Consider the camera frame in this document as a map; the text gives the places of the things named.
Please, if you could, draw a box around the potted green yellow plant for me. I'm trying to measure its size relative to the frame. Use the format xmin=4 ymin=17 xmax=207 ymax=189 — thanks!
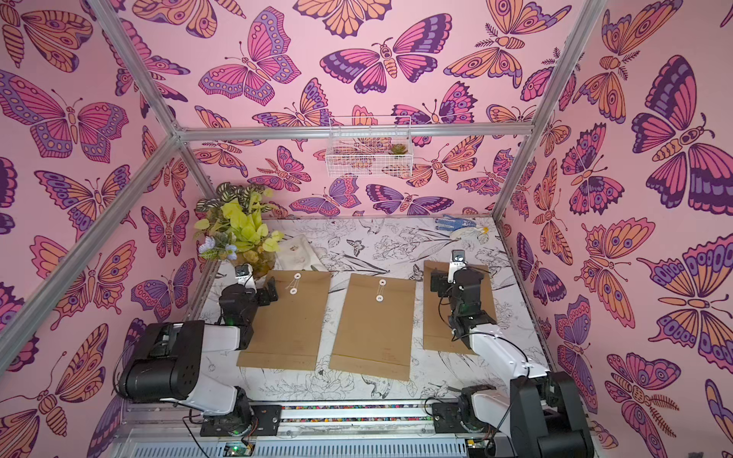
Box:
xmin=195 ymin=182 xmax=284 ymax=282

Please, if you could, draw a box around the white wire wall basket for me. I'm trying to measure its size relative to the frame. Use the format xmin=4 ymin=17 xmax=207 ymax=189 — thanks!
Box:
xmin=323 ymin=114 xmax=414 ymax=179

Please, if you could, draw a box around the blue white work glove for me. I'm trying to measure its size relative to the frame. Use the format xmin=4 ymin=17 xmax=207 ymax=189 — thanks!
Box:
xmin=434 ymin=216 xmax=491 ymax=240

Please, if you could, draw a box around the aluminium cage frame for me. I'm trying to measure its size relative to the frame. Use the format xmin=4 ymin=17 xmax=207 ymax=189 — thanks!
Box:
xmin=1 ymin=1 xmax=606 ymax=369

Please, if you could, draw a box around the small green succulent plant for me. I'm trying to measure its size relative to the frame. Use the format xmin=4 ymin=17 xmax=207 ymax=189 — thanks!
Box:
xmin=389 ymin=143 xmax=408 ymax=156

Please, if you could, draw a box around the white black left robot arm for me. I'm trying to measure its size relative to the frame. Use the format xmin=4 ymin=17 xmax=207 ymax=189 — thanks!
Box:
xmin=116 ymin=278 xmax=280 ymax=437

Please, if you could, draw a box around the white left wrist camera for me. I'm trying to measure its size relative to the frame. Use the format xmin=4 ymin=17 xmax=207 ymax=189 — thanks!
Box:
xmin=234 ymin=263 xmax=257 ymax=290

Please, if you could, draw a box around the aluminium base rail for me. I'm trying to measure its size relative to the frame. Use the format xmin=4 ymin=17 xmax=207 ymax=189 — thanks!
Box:
xmin=109 ymin=397 xmax=518 ymax=457

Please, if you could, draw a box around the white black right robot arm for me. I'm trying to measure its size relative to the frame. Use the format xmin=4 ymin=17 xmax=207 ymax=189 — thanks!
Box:
xmin=429 ymin=263 xmax=595 ymax=457

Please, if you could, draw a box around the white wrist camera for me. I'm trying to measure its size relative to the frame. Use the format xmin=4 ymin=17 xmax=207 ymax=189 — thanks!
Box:
xmin=234 ymin=263 xmax=257 ymax=290
xmin=448 ymin=249 xmax=467 ymax=284

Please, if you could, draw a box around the brown kraft file bag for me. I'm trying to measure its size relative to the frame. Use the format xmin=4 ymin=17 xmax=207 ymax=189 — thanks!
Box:
xmin=329 ymin=274 xmax=416 ymax=382
xmin=423 ymin=261 xmax=496 ymax=355
xmin=237 ymin=270 xmax=331 ymax=371

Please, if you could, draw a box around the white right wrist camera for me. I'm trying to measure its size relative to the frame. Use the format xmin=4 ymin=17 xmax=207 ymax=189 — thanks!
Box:
xmin=448 ymin=249 xmax=467 ymax=284

